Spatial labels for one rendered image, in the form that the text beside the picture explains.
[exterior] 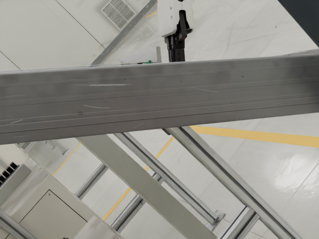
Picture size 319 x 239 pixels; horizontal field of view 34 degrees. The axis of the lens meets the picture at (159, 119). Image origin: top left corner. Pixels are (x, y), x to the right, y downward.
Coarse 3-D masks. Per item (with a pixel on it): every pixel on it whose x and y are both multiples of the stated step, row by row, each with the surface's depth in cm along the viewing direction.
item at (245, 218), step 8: (240, 208) 136; (248, 208) 133; (240, 216) 133; (248, 216) 133; (256, 216) 133; (232, 224) 134; (240, 224) 132; (248, 224) 133; (224, 232) 133; (232, 232) 131; (240, 232) 133
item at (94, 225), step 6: (90, 222) 117; (96, 222) 114; (102, 222) 111; (84, 228) 117; (90, 228) 114; (96, 228) 111; (102, 228) 109; (108, 228) 106; (78, 234) 117; (84, 234) 114; (90, 234) 111; (96, 234) 109; (102, 234) 106; (108, 234) 104; (114, 234) 101
